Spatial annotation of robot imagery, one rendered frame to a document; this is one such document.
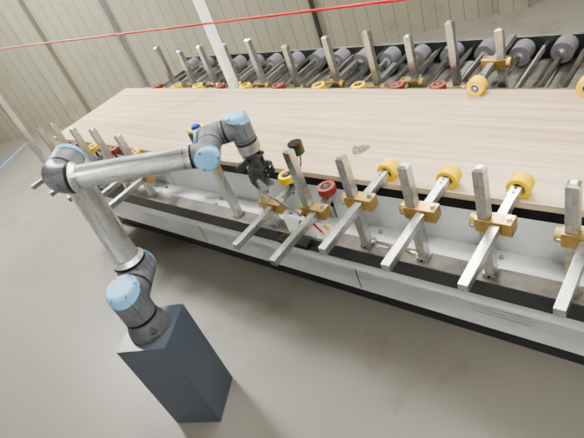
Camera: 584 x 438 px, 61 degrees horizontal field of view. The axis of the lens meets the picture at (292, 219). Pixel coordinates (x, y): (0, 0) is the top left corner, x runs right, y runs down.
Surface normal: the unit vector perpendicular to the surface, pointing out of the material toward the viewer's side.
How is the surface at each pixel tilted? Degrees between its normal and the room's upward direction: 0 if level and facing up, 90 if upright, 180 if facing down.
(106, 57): 90
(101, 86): 90
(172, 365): 90
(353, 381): 0
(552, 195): 0
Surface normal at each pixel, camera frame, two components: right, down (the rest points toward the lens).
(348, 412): -0.31, -0.75
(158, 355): -0.14, 0.64
